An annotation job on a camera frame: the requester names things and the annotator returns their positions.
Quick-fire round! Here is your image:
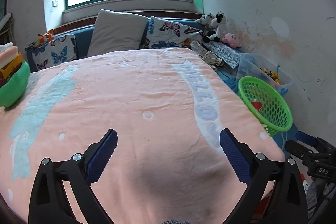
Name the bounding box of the clear plastic storage box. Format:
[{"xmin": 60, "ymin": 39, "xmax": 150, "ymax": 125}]
[{"xmin": 236, "ymin": 53, "xmax": 292, "ymax": 96}]

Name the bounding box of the red paper cup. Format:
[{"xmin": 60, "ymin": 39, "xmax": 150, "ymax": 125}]
[{"xmin": 251, "ymin": 101, "xmax": 263, "ymax": 114}]

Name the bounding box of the butterfly pillow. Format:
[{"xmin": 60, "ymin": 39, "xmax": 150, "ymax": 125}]
[
  {"xmin": 27, "ymin": 34, "xmax": 77, "ymax": 71},
  {"xmin": 140, "ymin": 16, "xmax": 204, "ymax": 49}
]

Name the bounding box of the green plastic basket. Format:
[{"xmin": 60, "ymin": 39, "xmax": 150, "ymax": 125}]
[{"xmin": 238, "ymin": 76, "xmax": 293, "ymax": 136}]

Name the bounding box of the cow plush toy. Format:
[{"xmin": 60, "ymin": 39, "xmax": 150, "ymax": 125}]
[{"xmin": 203, "ymin": 12, "xmax": 227, "ymax": 43}]

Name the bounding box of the grey plush toy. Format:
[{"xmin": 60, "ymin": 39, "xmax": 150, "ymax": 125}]
[{"xmin": 197, "ymin": 13, "xmax": 214, "ymax": 26}]

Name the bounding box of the right butterfly pillow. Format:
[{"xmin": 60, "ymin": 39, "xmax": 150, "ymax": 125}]
[{"xmin": 140, "ymin": 16, "xmax": 204, "ymax": 49}]

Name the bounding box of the blue sofa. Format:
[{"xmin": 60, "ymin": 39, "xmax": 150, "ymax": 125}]
[{"xmin": 26, "ymin": 25, "xmax": 298, "ymax": 148}]

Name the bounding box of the yellow toy vehicle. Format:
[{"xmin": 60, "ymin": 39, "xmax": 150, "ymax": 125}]
[{"xmin": 262, "ymin": 68, "xmax": 281, "ymax": 84}]

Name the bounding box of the grey patterned cloth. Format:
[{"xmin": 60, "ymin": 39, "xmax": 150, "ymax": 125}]
[{"xmin": 204, "ymin": 42, "xmax": 240, "ymax": 69}]

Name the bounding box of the orange fox plush toy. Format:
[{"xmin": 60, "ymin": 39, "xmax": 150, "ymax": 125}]
[{"xmin": 34, "ymin": 29, "xmax": 54, "ymax": 48}]

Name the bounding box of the pink blanket table cover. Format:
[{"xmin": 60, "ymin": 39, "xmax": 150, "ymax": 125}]
[{"xmin": 1, "ymin": 48, "xmax": 284, "ymax": 223}]

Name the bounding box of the green plush cushion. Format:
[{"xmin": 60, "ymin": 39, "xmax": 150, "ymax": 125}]
[{"xmin": 0, "ymin": 61, "xmax": 30, "ymax": 108}]

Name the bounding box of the left butterfly pillow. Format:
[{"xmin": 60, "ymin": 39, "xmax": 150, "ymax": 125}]
[{"xmin": 27, "ymin": 34, "xmax": 77, "ymax": 71}]

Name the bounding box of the pink plush toy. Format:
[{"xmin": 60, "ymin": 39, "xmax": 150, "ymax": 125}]
[{"xmin": 222, "ymin": 32, "xmax": 242, "ymax": 49}]

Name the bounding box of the grey pillow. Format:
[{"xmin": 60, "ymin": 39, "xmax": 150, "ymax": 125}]
[{"xmin": 87, "ymin": 10, "xmax": 148, "ymax": 57}]

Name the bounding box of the beige crumpled cloth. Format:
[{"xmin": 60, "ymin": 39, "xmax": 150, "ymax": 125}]
[{"xmin": 190, "ymin": 40, "xmax": 224, "ymax": 71}]

